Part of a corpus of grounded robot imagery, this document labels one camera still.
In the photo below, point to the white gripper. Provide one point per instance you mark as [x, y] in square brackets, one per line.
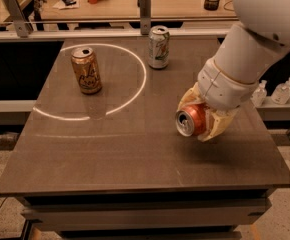
[225, 88]

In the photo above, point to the orange coke can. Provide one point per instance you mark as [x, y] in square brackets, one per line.
[190, 120]

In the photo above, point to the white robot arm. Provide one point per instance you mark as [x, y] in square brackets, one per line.
[259, 40]

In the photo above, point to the white green soda can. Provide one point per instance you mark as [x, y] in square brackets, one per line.
[158, 48]

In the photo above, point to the gold LaCroix can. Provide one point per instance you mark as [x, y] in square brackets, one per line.
[85, 66]

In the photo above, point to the left clear sanitizer bottle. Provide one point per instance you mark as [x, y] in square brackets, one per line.
[259, 94]

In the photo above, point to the clear sanitizer bottle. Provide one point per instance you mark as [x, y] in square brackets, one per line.
[259, 94]
[281, 93]

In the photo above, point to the right clear sanitizer bottle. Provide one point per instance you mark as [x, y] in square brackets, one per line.
[281, 93]

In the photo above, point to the black mesh cup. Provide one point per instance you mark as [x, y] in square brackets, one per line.
[211, 5]

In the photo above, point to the grey table drawer base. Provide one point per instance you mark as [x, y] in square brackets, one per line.
[117, 215]

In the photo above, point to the metal rail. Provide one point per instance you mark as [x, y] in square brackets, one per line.
[11, 36]

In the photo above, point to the middle metal bracket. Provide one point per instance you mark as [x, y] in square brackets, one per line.
[145, 16]

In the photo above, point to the metal bracket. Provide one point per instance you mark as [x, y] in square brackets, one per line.
[22, 26]
[145, 16]

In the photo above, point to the left metal bracket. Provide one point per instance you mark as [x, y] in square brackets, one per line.
[22, 26]

